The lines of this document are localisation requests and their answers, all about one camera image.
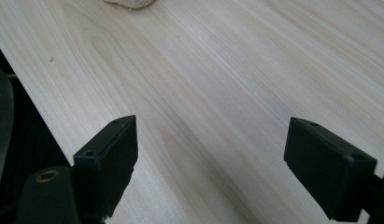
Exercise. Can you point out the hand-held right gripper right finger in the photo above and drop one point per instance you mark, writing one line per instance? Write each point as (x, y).
(326, 174)

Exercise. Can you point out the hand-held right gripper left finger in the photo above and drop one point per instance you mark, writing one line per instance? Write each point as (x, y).
(108, 161)

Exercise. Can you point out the dark grey clothing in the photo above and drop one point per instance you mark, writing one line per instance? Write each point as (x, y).
(1, 124)

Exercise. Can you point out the cream knitted cloth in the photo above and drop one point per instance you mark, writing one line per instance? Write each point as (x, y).
(130, 3)

